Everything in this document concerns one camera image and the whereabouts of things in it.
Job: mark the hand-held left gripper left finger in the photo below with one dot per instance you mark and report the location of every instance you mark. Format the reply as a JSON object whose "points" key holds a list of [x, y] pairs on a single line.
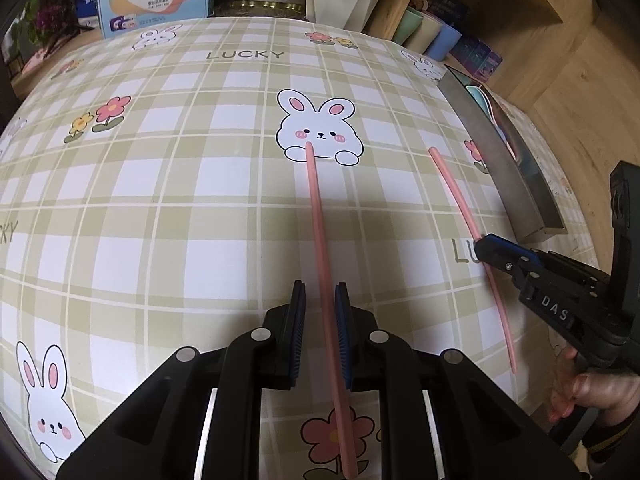
{"points": [[297, 330]]}

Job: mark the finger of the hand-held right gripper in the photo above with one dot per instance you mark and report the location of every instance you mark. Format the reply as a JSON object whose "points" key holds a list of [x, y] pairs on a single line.
{"points": [[507, 252]]}

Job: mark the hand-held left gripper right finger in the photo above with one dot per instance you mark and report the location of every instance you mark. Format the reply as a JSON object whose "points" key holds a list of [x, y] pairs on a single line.
{"points": [[344, 340]]}

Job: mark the pink chopstick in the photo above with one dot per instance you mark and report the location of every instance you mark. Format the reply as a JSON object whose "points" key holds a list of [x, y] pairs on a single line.
{"points": [[457, 195], [320, 230]]}

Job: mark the metal tray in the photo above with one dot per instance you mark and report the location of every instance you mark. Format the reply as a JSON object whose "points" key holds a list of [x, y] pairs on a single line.
{"points": [[500, 170]]}

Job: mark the pink spoon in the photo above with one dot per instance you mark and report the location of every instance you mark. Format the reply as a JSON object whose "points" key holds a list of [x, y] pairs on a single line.
{"points": [[496, 111]]}

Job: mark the person's right forearm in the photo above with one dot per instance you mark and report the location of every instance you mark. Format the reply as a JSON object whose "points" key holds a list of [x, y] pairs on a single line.
{"points": [[612, 437]]}

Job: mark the person's right hand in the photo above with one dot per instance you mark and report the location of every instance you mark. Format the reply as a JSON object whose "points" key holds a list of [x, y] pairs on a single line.
{"points": [[600, 390]]}

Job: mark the checked bunny tablecloth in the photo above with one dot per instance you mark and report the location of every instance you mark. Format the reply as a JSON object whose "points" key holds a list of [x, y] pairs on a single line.
{"points": [[175, 210]]}

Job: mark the small dark blue carton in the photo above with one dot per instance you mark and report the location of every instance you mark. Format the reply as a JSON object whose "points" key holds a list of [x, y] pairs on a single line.
{"points": [[477, 57]]}

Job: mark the green cup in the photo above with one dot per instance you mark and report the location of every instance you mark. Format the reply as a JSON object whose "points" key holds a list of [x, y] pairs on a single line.
{"points": [[405, 27]]}

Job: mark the large dark blue carton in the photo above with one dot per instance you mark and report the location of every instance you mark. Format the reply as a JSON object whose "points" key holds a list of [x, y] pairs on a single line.
{"points": [[445, 2]]}

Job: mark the gold round tray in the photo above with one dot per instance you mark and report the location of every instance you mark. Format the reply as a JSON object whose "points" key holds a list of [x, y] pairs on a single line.
{"points": [[260, 10]]}

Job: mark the purple flower plant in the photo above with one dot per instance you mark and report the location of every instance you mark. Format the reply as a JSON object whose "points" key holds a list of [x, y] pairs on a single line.
{"points": [[47, 17]]}

